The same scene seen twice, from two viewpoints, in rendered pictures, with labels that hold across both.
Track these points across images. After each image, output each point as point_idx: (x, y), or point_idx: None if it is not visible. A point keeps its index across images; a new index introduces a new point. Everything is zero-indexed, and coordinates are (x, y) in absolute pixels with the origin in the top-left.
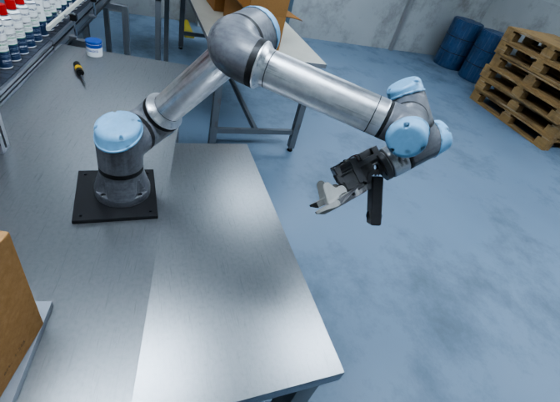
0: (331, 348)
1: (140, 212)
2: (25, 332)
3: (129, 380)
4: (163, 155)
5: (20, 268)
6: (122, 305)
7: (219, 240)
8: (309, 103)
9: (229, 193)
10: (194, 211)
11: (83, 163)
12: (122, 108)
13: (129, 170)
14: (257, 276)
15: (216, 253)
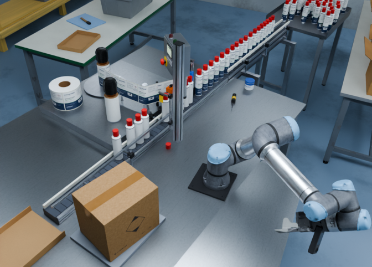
0: None
1: (217, 194)
2: (152, 223)
3: (175, 261)
4: (248, 167)
5: (158, 199)
6: (187, 232)
7: (246, 226)
8: (279, 176)
9: (270, 203)
10: (244, 205)
11: (207, 159)
12: (243, 129)
13: (217, 173)
14: (253, 253)
15: (240, 231)
